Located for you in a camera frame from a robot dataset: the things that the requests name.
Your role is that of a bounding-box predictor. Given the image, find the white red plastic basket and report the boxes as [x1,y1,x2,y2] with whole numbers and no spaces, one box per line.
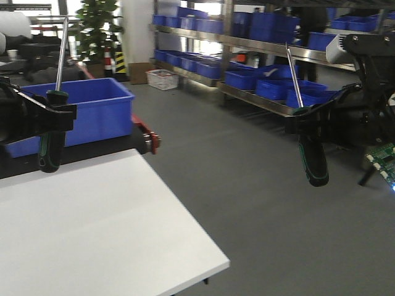
[146,69,179,91]

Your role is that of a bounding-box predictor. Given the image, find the yellow black warning cone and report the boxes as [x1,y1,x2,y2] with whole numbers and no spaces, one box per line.
[114,51,128,82]

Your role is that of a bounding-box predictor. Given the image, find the orange white traffic cone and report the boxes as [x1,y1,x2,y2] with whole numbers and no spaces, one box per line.
[104,47,113,78]

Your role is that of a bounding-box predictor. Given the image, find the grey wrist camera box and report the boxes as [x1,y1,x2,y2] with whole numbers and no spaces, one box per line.
[325,34,355,64]

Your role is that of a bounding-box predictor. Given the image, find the brown cardboard box floor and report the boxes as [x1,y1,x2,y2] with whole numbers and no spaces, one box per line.
[128,62,156,84]

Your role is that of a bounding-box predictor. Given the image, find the large blue plastic bin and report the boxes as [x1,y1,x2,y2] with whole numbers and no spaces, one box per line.
[1,78,135,158]

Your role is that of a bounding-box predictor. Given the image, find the steel storage shelf rack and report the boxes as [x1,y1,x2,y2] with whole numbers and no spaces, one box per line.
[149,0,395,118]

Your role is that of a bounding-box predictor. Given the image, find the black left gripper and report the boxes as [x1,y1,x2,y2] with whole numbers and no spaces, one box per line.
[1,76,77,145]

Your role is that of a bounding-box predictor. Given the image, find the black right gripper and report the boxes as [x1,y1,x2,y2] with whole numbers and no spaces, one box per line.
[285,84,394,147]

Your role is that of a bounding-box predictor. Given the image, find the red table end bracket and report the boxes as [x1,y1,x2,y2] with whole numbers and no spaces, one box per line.
[131,114,162,155]

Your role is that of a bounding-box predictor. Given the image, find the green potted plant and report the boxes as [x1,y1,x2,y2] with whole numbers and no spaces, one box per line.
[72,0,124,78]

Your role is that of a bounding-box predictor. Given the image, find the green circuit board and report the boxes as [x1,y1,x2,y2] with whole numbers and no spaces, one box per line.
[365,143,394,191]

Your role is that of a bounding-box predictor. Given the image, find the green black screwdriver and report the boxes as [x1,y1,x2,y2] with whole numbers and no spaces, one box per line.
[38,16,69,173]
[286,44,329,187]

